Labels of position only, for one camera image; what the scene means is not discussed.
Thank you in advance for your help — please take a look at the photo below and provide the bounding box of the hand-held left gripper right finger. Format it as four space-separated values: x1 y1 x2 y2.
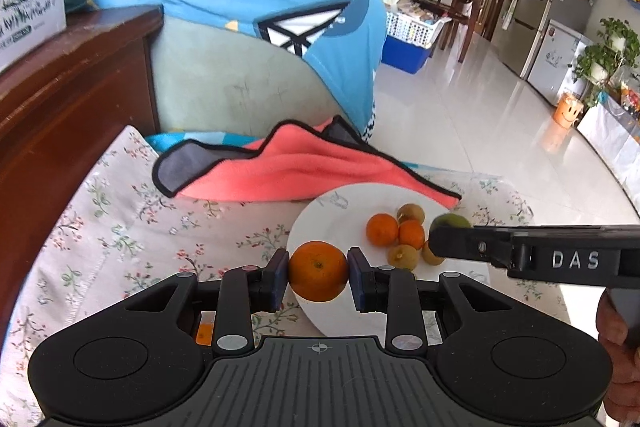
347 247 521 358

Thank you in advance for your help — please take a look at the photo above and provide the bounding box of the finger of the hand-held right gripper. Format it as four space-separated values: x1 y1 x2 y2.
429 225 513 267

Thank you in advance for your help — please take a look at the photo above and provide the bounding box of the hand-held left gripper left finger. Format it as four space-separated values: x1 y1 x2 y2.
120 249 291 358

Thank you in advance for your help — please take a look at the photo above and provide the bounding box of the green jujube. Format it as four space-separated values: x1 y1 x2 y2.
430 213 473 230

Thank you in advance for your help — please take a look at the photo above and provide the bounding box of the brown kiwi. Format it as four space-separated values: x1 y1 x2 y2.
397 203 427 225
421 239 446 267
387 244 420 272

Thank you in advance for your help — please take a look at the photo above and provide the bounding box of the mandarin orange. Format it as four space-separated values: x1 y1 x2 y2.
289 241 350 303
398 219 427 250
195 322 217 348
366 213 401 248

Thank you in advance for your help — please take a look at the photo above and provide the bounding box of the white plate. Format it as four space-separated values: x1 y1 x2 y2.
286 182 493 339

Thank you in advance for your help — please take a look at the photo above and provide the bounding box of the person's right hand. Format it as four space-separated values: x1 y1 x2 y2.
597 289 640 427

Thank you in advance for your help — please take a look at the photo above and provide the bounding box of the pink cloth with black trim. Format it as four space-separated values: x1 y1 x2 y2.
152 116 463 210

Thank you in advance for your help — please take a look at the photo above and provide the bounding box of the white covered counter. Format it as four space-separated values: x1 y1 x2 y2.
575 92 640 202

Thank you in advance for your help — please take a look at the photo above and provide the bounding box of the orange smiley bucket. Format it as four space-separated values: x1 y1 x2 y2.
551 93 585 128

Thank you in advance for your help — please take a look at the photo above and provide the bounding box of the potted green plant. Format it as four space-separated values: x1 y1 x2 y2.
570 44 618 108
597 17 638 62

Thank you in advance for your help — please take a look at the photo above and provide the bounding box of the pale green sofa cushion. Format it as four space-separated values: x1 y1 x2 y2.
150 14 351 135

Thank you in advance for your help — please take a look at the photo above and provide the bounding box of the small white refrigerator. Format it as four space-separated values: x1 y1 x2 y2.
527 19 596 105

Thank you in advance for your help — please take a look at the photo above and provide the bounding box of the white plastic basket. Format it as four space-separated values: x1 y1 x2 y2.
385 4 451 50

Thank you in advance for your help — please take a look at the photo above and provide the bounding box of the dark wooden cabinet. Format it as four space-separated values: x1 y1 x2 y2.
0 4 166 323

